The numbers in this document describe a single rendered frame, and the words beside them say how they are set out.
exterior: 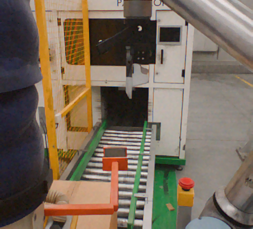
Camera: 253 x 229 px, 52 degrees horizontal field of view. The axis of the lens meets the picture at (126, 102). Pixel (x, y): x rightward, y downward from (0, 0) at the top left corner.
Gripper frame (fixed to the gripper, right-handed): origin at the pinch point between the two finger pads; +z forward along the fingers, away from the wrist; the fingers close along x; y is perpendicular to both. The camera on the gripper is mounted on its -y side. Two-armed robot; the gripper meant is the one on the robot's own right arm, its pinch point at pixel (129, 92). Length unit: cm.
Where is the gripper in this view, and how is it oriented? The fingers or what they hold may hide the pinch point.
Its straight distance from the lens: 74.3
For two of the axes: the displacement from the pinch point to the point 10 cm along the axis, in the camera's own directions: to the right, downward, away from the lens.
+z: 0.0, 9.5, 3.0
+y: 10.0, 0.2, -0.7
